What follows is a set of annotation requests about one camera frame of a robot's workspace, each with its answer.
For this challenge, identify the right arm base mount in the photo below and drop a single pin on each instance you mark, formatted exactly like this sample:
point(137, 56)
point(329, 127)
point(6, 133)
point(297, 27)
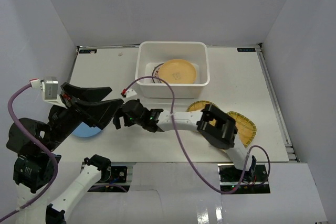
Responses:
point(255, 181)

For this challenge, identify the yellow plastic plate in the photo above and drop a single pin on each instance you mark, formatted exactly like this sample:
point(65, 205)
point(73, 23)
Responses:
point(177, 71)

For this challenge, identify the orange sunburst pattern plate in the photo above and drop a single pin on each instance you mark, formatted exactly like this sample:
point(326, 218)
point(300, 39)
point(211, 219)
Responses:
point(155, 74)

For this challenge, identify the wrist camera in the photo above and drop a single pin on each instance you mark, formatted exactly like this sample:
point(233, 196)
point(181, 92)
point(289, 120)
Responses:
point(128, 93)
point(49, 89)

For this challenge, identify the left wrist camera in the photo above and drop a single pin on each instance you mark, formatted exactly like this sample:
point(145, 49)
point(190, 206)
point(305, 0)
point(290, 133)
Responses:
point(49, 89)

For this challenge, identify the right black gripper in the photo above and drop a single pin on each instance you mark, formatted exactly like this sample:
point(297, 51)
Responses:
point(120, 113)

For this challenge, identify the white plastic bin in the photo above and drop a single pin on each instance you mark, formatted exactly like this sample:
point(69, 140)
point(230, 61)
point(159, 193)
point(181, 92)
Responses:
point(153, 53)

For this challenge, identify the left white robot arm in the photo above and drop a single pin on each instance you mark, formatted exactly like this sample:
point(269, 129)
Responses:
point(34, 142)

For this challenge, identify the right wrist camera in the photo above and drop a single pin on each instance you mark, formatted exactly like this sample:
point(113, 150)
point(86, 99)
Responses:
point(128, 93)

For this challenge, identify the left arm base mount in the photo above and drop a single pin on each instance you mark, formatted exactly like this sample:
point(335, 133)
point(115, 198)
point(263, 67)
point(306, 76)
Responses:
point(114, 181)

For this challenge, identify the rectangular bamboo tray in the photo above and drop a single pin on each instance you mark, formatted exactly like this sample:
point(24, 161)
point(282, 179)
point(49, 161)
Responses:
point(246, 128)

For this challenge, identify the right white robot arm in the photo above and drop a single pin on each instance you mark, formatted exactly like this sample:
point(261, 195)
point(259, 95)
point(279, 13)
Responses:
point(216, 126)

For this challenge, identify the round bamboo tray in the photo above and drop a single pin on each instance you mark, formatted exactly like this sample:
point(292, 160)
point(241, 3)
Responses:
point(199, 105)

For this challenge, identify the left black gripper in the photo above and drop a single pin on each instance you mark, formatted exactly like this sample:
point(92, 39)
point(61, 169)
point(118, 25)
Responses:
point(69, 104)

